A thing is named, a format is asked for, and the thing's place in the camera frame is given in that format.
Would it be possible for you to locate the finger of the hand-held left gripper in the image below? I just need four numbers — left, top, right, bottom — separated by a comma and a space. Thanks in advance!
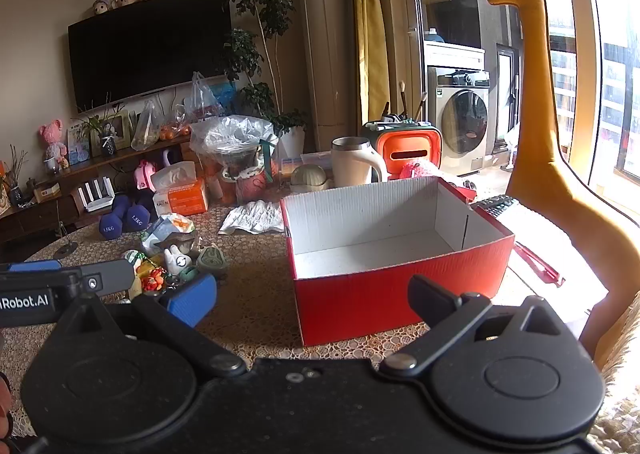
0, 259, 63, 276
80, 259, 136, 297

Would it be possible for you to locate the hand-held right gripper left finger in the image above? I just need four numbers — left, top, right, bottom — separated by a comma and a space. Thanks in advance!
52, 272, 248, 380

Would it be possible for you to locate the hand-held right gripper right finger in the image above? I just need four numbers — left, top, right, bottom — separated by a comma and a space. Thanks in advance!
379, 275, 578, 379

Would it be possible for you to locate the white rabbit figure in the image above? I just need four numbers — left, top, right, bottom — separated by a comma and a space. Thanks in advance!
164, 244, 195, 275

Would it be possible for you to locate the orange toy keychain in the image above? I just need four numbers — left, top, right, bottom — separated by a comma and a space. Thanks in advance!
140, 268, 169, 292

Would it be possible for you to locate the green sachet with tassel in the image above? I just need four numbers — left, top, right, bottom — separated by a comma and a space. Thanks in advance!
196, 245, 230, 276

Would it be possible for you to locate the red cardboard box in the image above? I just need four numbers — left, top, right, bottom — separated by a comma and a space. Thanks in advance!
280, 177, 516, 347

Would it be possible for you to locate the blue and white snack packet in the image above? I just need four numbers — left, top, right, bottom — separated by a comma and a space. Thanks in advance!
141, 213, 196, 255

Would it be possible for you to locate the black phone stand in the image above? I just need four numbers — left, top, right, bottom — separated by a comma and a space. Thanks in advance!
52, 221, 79, 257

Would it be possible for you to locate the brown patterned tablecloth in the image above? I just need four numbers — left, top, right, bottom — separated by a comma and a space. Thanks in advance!
0, 174, 608, 440

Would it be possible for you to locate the white router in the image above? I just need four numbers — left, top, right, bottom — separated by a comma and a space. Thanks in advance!
74, 175, 115, 213

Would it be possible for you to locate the small yellow carton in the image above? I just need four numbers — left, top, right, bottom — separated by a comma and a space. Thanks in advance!
32, 182, 63, 202

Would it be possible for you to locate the vase with dried twigs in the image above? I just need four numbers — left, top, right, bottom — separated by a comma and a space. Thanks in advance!
7, 144, 31, 207

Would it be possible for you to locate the wooden television console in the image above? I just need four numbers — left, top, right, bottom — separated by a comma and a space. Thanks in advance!
0, 134, 196, 245

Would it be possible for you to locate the orange tissue box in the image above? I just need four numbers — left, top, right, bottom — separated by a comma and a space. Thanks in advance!
151, 161, 210, 217

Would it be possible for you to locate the white crumpled cloth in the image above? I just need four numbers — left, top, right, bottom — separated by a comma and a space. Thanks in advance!
218, 200, 285, 236

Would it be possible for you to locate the red box lid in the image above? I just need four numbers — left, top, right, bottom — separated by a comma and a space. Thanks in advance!
512, 241, 566, 287

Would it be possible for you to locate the pink fluffy ball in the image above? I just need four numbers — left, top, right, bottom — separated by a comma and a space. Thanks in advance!
400, 159, 443, 181

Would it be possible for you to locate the blue picture card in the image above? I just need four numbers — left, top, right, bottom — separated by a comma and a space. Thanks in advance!
67, 123, 91, 166

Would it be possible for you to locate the pink plush bear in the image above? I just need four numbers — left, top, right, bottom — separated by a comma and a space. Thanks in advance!
39, 119, 68, 162

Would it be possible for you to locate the small plant in dotted vase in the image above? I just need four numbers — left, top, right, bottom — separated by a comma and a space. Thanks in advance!
80, 99, 126, 157

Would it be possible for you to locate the orange and green storage case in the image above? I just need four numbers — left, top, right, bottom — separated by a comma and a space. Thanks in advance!
361, 120, 443, 180

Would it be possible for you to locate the clear plastic bag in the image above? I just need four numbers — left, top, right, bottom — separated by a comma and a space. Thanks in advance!
131, 99, 163, 151

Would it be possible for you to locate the bag of oranges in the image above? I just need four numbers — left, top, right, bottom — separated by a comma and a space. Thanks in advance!
159, 106, 193, 141

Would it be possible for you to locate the cream round lidded bowl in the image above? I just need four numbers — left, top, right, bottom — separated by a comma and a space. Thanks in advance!
290, 164, 333, 194

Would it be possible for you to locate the plastic wrapped gift basket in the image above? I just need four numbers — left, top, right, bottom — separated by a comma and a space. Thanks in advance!
190, 115, 278, 207

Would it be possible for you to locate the silver washing machine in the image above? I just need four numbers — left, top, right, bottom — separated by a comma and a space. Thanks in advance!
427, 65, 491, 177

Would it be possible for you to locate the clear plastic storage box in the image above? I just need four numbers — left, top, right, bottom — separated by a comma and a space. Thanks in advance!
300, 150, 335, 170

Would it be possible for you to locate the yellow giraffe toy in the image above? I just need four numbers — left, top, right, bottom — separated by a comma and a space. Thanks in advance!
486, 0, 640, 370

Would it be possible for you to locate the white plastic bag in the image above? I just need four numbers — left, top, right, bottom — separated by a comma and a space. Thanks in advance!
182, 71, 225, 122

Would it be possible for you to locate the white laundry cabinet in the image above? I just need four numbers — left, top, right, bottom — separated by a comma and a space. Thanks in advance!
424, 41, 486, 70

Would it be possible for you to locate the yellow curtain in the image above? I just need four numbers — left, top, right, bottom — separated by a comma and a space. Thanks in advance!
345, 0, 391, 127

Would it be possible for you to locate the white standing air conditioner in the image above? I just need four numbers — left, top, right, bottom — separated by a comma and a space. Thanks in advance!
291, 0, 351, 155

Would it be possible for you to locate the wooden photo frame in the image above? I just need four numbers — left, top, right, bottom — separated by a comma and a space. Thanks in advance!
90, 110, 132, 157

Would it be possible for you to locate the white mug with handle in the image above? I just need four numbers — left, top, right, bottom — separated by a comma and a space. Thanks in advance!
331, 136, 390, 189

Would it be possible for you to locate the black wall television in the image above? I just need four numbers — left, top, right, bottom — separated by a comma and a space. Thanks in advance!
67, 0, 232, 114

